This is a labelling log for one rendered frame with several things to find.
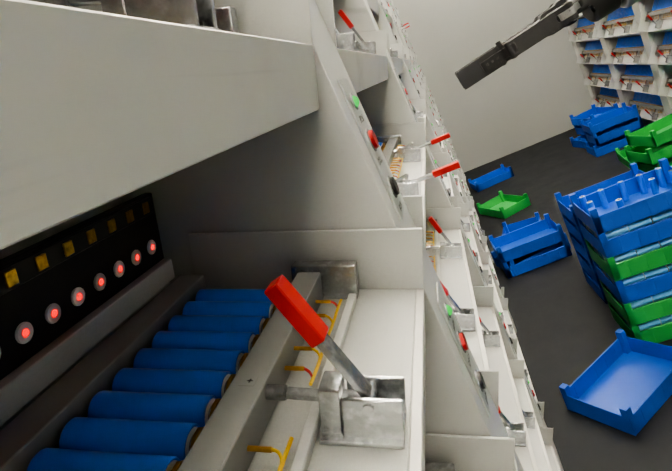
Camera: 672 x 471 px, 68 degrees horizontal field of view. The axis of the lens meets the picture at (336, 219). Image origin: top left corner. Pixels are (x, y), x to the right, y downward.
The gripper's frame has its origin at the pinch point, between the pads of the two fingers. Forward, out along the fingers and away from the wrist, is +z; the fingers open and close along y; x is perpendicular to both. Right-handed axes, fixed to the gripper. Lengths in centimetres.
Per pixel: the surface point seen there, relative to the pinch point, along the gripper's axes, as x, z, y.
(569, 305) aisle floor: 101, 9, -101
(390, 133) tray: 2.5, 20.0, -22.7
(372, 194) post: 0.8, 14.0, 47.0
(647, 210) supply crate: 64, -23, -65
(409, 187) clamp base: 6.6, 15.7, 20.5
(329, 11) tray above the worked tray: -13.4, 10.4, 37.7
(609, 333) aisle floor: 102, 3, -77
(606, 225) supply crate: 62, -12, -65
